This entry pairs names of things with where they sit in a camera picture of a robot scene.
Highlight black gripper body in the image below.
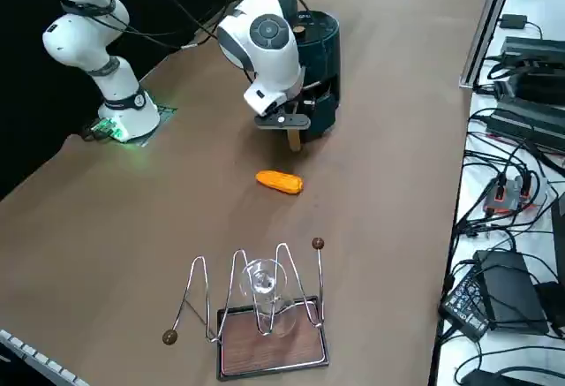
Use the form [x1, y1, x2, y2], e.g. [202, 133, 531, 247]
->
[285, 89, 317, 117]

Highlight green fryer drawer wooden handle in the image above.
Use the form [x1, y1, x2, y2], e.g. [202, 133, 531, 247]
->
[287, 80, 340, 154]

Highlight orange corn cob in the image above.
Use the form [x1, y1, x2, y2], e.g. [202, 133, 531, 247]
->
[254, 169, 305, 195]

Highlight dark green air fryer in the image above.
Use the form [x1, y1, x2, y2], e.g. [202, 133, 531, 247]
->
[290, 9, 343, 109]

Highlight clear glass cup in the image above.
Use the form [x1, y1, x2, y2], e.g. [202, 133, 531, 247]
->
[239, 258, 298, 338]

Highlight orange and grey hub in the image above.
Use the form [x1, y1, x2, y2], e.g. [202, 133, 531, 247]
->
[482, 172, 555, 218]

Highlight dark grey power supply box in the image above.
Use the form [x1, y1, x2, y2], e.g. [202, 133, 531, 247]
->
[484, 94, 565, 154]
[501, 35, 565, 69]

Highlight small black power adapter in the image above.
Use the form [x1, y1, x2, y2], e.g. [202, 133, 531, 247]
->
[500, 13, 530, 30]

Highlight black equipment box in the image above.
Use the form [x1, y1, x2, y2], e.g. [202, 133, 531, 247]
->
[492, 61, 565, 107]

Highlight black adapter with white label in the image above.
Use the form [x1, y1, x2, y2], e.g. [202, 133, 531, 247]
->
[438, 266, 492, 342]

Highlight black power brick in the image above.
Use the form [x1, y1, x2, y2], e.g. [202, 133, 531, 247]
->
[472, 249, 551, 335]

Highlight black laptop edge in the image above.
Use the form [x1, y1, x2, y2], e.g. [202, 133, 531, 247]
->
[549, 191, 565, 272]

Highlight black rounded device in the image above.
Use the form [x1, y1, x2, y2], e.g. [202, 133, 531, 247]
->
[533, 282, 565, 338]

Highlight white keyboard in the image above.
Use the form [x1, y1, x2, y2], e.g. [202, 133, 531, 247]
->
[0, 328, 89, 386]

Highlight black arm cable white tag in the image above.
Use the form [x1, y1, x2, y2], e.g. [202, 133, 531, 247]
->
[121, 0, 248, 49]

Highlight aluminium profile post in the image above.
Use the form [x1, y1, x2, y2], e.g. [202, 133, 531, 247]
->
[458, 0, 523, 91]

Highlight wire cup rack wooden base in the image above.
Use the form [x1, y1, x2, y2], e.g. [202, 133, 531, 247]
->
[161, 238, 331, 381]

